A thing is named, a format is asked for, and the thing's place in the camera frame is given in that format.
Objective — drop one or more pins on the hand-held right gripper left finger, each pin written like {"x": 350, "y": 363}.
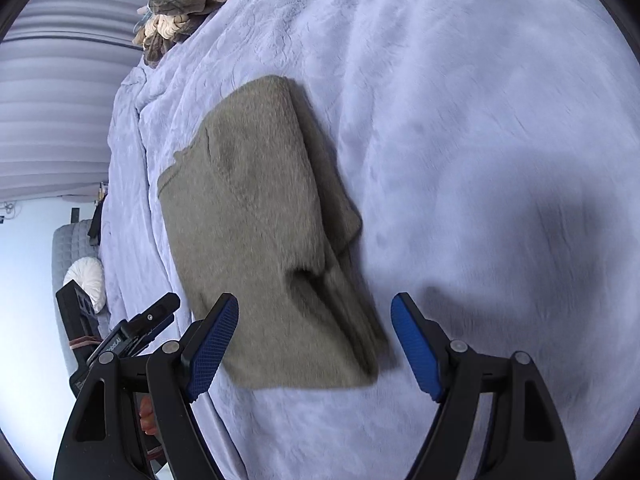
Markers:
{"x": 212, "y": 345}

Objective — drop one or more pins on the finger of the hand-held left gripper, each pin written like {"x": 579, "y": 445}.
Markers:
{"x": 157, "y": 310}

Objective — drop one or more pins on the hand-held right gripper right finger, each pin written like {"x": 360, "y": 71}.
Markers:
{"x": 415, "y": 345}

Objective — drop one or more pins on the grey quilted sofa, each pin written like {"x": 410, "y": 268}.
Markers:
{"x": 75, "y": 245}

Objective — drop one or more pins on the white round pillow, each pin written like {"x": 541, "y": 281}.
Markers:
{"x": 87, "y": 280}

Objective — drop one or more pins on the person's left hand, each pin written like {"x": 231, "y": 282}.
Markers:
{"x": 147, "y": 415}

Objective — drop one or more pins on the grey pleated curtain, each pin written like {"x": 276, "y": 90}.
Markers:
{"x": 55, "y": 110}

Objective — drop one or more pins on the lavender plush blanket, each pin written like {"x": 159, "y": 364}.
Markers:
{"x": 475, "y": 135}

